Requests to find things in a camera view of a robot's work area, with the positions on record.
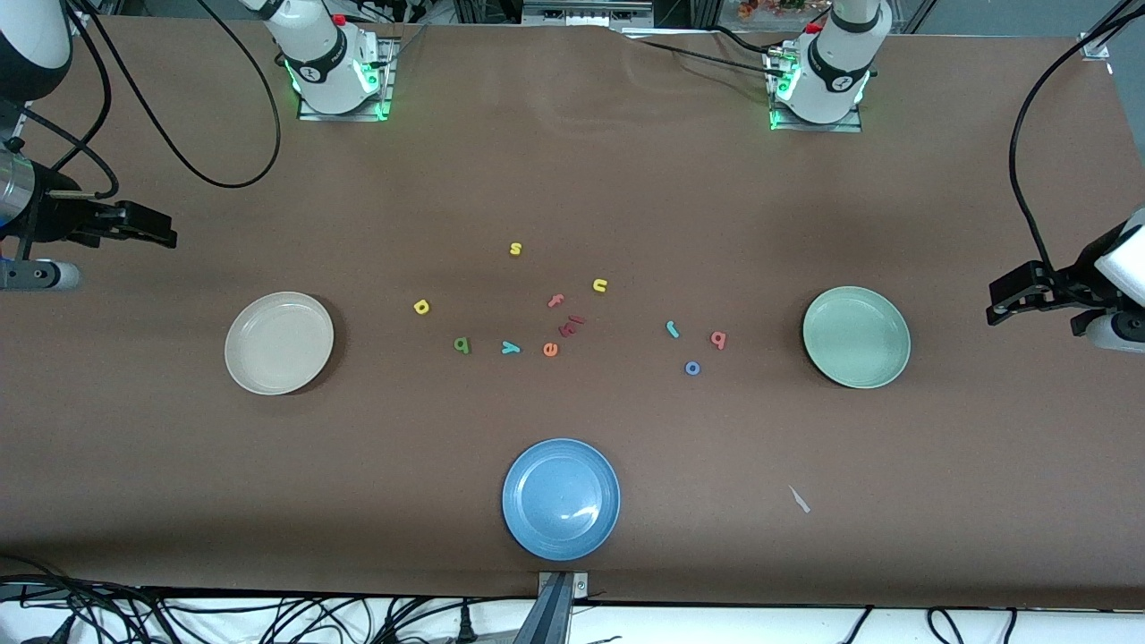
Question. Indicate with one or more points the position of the orange background object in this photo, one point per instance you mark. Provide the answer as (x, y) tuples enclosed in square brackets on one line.
[(760, 7)]

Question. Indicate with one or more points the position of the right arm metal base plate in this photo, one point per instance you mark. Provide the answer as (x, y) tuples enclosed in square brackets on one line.
[(344, 116)]

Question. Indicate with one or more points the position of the grey power strip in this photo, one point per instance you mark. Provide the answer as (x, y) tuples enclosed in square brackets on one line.
[(581, 13)]

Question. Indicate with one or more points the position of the aluminium frame post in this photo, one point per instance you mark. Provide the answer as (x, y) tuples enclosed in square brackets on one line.
[(1096, 45)]

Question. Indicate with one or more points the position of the brown paper table cover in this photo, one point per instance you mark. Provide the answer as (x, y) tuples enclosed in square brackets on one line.
[(572, 179)]

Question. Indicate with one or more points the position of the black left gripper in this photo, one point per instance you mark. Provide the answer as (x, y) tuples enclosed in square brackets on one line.
[(1064, 288)]

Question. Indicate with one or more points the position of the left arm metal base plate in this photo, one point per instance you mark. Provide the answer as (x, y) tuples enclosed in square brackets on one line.
[(814, 127)]

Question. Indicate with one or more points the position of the beige brown plate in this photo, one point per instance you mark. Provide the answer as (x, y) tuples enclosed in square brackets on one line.
[(279, 344)]

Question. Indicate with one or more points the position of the blue plate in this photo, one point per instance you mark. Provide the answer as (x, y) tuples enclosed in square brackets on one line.
[(561, 499)]

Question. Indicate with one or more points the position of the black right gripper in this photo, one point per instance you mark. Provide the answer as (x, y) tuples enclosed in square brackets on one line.
[(61, 220)]

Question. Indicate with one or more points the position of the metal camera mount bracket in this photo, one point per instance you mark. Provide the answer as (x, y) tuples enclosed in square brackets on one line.
[(555, 608)]

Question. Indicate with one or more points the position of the white tape scrap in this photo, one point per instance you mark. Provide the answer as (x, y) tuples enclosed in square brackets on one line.
[(799, 499)]

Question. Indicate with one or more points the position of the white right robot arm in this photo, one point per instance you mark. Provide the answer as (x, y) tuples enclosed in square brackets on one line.
[(322, 63)]

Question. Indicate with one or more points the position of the pale green plate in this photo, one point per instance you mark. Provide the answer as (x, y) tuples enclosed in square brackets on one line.
[(856, 338)]

